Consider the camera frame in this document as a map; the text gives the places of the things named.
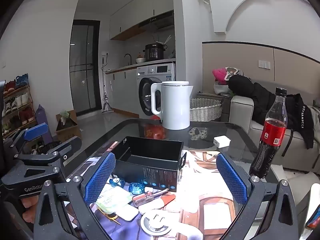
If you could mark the white electric kettle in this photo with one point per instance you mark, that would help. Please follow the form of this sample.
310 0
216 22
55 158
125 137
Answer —
175 105

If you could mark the black cardboard box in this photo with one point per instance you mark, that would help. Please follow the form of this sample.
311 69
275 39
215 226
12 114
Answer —
150 163

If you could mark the shoe rack with shoes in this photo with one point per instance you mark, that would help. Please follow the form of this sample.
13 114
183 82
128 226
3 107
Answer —
17 100

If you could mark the kitchen faucet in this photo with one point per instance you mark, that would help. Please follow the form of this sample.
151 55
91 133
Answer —
128 56

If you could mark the white bag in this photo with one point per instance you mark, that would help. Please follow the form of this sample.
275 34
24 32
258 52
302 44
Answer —
221 90

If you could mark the white wall cabinets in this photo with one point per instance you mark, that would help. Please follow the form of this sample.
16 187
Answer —
135 12

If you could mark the white round plug adapter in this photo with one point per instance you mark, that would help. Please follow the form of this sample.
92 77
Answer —
155 222

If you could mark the blue crystal-shaped case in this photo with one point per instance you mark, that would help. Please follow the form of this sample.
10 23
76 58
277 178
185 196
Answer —
136 188

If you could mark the black rice cooker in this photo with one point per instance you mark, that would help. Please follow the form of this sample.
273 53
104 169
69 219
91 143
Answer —
153 52

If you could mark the white bowl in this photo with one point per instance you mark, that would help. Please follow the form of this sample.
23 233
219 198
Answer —
140 60

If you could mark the pale green case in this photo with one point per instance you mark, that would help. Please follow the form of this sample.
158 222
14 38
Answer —
113 200

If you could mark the white wall switch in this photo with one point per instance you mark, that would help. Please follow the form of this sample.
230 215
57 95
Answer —
264 64

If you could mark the white square charger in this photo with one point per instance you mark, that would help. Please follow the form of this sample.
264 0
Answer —
221 141

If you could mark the pink cloth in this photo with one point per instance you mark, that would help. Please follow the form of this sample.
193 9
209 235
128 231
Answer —
218 75

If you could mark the light grey sofa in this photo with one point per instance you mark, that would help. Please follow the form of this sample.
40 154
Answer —
260 135

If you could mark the spotted white slippers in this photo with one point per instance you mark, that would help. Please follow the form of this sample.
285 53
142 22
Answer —
197 133

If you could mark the patterned cloth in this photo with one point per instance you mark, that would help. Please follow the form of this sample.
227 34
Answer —
233 72

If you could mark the small blue liquid bottle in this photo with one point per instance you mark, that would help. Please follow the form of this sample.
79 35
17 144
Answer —
116 182

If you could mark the purple yoga mat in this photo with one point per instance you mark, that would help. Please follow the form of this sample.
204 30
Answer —
41 116

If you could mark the person's left hand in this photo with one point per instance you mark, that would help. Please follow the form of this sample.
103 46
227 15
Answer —
27 203

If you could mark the printed desk mat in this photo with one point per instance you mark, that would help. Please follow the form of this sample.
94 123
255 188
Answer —
200 180

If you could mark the white case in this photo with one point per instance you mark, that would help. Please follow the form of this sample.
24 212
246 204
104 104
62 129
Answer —
126 213

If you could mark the dark glass door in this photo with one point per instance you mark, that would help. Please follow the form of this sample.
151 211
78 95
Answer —
82 67

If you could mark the cola bottle red label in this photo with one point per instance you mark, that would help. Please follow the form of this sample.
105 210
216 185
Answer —
272 130

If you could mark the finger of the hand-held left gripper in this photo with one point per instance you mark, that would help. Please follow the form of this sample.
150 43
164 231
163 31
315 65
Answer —
67 146
36 131

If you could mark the brown cardboard box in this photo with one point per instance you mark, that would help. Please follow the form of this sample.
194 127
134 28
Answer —
67 131

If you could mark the white tube red cap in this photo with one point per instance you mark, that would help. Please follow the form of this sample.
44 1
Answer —
160 203

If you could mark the white washing machine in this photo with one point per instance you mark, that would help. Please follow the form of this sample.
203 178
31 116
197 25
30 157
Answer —
157 75

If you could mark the black jacket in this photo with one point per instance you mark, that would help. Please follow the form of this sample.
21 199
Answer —
252 97

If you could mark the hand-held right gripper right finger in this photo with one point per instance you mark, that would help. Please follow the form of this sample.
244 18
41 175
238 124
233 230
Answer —
231 180

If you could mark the orange floss pick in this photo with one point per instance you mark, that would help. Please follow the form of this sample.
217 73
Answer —
113 217

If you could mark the mop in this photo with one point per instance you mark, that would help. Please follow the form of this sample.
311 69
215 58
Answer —
106 106

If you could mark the red stool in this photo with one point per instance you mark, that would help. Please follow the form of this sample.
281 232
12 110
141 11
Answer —
153 131

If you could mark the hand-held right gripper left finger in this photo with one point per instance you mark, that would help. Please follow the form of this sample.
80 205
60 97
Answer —
100 177

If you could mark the small white eraser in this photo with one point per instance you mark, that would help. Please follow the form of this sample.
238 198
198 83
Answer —
148 190

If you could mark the range hood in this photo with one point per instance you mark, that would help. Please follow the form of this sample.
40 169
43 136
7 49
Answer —
157 21

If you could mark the clear pink spray bottle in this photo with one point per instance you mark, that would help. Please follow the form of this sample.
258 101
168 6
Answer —
145 198

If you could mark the white base cabinets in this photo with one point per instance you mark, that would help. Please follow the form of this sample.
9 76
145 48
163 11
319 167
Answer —
122 90

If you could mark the white woven basket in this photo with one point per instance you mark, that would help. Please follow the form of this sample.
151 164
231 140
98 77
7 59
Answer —
206 110

